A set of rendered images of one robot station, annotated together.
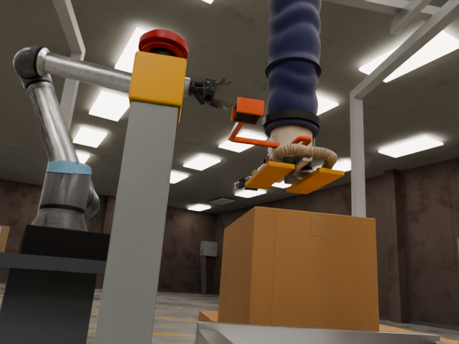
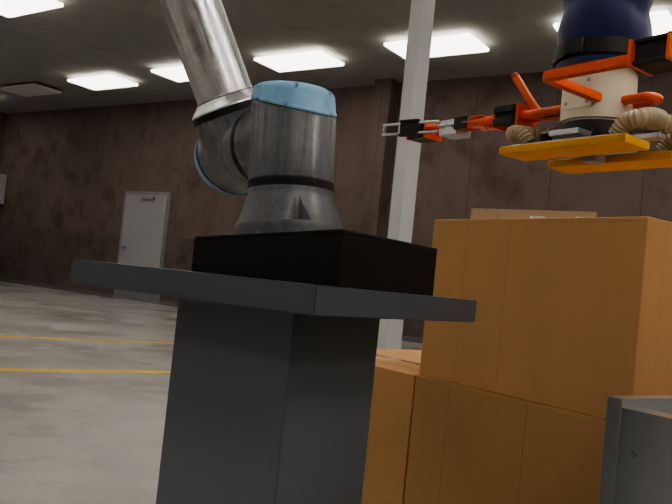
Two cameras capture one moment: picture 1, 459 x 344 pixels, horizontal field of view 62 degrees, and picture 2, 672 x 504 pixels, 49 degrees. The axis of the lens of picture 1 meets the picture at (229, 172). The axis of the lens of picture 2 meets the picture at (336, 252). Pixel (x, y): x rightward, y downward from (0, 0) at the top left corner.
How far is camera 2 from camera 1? 1.08 m
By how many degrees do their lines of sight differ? 29
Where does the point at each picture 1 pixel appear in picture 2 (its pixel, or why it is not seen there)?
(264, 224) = (656, 245)
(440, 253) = not seen: hidden behind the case
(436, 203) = (449, 148)
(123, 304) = not seen: outside the picture
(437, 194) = not seen: hidden behind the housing
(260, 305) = (645, 366)
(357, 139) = (422, 33)
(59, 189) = (313, 147)
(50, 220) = (312, 211)
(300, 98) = (643, 21)
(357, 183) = (413, 115)
